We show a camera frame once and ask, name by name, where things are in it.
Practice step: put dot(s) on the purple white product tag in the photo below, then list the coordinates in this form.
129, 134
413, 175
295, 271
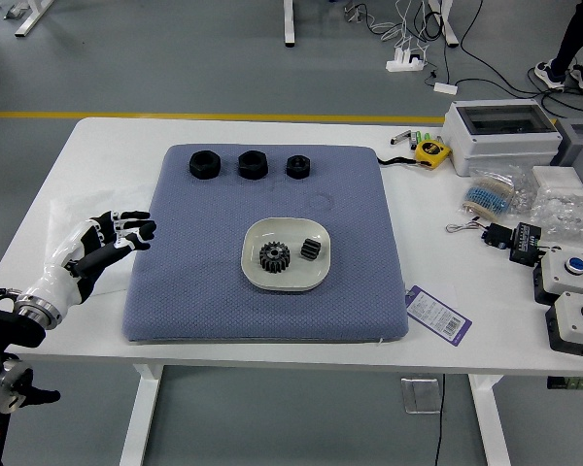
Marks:
437, 315

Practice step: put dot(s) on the black power module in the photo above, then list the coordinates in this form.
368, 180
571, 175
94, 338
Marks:
524, 242

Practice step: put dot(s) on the clear bubble wrap bag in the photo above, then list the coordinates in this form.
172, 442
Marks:
568, 213

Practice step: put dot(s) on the strip of blue resistors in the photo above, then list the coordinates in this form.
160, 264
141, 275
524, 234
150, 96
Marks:
488, 196

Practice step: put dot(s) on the white square dish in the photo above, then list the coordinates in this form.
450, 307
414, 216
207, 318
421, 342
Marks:
291, 230

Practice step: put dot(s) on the white background table leg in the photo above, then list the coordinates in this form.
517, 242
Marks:
29, 19
290, 24
448, 24

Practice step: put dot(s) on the black table control panel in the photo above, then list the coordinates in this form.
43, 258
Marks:
573, 383

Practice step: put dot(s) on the person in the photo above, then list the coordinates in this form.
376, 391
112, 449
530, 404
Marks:
571, 34

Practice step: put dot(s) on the big black hex nut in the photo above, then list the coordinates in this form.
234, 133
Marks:
204, 166
252, 166

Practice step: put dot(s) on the white power strip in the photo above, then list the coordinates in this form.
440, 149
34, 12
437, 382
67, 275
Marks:
403, 62

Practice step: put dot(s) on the silver metal clip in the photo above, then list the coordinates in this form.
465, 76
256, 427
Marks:
399, 138

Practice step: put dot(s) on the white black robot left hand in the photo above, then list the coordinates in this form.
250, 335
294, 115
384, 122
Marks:
58, 279

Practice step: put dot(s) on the white foam block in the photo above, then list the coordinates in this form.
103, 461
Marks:
558, 179

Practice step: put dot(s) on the red button box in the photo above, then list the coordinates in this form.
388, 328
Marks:
573, 325

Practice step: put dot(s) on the clear plastic parts bag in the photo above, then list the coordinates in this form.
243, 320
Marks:
520, 184

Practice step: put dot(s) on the small black gear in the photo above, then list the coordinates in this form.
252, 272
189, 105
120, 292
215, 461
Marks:
310, 249

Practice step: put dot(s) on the white power adapter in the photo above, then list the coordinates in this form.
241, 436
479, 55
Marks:
445, 88

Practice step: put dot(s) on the small black hex nut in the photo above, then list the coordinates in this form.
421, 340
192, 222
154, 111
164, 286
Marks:
298, 167

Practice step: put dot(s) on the green batteries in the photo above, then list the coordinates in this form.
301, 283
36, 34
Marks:
418, 138

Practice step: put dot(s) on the clear plastic holder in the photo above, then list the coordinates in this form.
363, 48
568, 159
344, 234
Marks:
420, 395

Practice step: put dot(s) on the blue-grey cushion mat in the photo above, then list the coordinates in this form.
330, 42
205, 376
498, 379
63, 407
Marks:
272, 315

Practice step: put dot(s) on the big black gear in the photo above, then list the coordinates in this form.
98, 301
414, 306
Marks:
275, 258

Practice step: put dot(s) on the grey electrical enclosure box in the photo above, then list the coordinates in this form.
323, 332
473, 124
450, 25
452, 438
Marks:
500, 141

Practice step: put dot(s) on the blue yellow button box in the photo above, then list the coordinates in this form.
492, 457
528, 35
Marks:
563, 279

